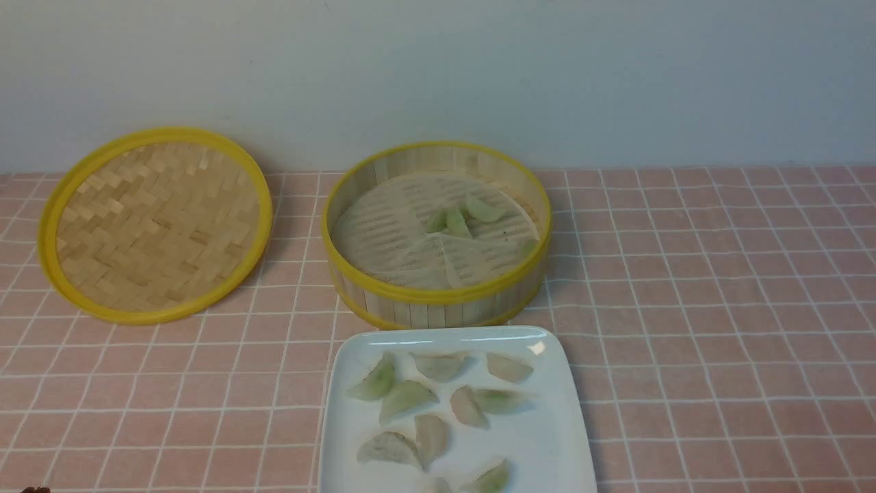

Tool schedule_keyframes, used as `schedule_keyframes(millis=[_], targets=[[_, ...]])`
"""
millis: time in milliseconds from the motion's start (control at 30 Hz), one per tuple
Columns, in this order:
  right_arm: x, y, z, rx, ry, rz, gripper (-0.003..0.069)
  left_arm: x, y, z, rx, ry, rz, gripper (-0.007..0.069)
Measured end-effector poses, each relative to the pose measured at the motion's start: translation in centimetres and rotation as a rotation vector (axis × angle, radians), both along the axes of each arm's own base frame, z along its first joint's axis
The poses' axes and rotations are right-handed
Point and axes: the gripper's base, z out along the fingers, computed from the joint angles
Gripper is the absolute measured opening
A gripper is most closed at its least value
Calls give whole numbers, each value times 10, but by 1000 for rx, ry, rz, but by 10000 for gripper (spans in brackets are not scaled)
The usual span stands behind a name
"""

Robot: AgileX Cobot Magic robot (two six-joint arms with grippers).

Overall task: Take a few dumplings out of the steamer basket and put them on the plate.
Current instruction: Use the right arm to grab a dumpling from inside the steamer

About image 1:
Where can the pale green dumpling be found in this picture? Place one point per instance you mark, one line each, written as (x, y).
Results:
(482, 211)

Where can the pale dumpling plate top centre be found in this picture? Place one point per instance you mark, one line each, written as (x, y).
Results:
(441, 368)

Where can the pale dumpling plate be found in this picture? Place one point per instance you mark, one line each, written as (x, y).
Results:
(441, 368)
(509, 369)
(390, 447)

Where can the pale dumpling plate top right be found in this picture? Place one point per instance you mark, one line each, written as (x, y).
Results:
(509, 369)

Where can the green dumpling plate top left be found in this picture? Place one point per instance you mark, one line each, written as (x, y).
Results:
(377, 383)

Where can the green dumpling plate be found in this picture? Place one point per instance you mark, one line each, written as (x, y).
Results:
(377, 383)
(498, 401)
(404, 397)
(495, 479)

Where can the green dumpling plate middle left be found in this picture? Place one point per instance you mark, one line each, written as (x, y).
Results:
(404, 397)

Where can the pink dumpling plate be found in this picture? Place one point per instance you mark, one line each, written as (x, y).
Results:
(466, 410)
(432, 435)

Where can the green dumpling plate middle right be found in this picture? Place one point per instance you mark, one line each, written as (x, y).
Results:
(498, 401)

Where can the white square plate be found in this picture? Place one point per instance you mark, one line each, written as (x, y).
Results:
(546, 442)

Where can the pink dumpling plate lower centre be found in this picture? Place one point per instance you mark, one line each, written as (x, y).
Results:
(432, 435)

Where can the pale dumpling plate lower left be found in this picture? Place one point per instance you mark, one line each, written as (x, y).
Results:
(390, 447)

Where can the green dumpling plate bottom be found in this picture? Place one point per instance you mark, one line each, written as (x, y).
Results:
(495, 479)

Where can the yellow-rimmed bamboo steamer basket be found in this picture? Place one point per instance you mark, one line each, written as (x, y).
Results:
(393, 307)

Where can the small green dumpling in steamer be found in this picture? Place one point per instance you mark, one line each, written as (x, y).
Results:
(437, 221)

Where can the white perforated steamer liner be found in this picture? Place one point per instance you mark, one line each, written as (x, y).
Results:
(383, 233)

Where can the yellow-rimmed woven bamboo steamer lid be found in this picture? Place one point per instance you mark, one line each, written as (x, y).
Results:
(156, 226)

